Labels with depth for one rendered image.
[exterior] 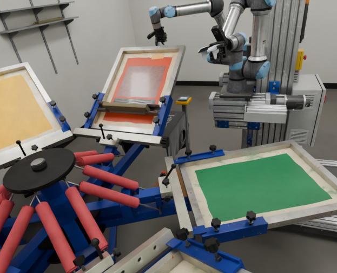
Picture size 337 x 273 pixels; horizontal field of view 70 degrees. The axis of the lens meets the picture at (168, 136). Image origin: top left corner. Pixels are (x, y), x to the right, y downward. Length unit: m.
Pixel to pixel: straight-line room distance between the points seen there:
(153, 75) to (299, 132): 1.21
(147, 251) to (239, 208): 0.57
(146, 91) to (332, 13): 3.94
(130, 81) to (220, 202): 1.17
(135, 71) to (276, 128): 1.23
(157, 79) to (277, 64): 0.87
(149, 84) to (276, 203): 1.18
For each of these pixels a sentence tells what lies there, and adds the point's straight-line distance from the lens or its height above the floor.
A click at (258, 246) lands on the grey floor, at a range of 2.38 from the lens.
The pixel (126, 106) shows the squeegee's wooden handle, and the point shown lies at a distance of 1.71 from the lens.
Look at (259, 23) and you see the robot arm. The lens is 1.65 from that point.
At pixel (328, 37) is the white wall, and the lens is 5.26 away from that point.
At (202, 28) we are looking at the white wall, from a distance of 5.32.
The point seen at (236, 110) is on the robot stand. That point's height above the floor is 1.13.
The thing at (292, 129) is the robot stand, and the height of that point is 0.91.
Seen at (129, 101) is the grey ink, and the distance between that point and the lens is 1.87.
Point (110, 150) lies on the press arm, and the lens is 1.62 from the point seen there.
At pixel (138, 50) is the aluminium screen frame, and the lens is 2.15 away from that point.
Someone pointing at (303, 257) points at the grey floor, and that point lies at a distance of 2.41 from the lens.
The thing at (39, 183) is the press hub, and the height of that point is 1.32.
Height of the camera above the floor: 1.94
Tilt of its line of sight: 31 degrees down
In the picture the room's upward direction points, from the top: 8 degrees counter-clockwise
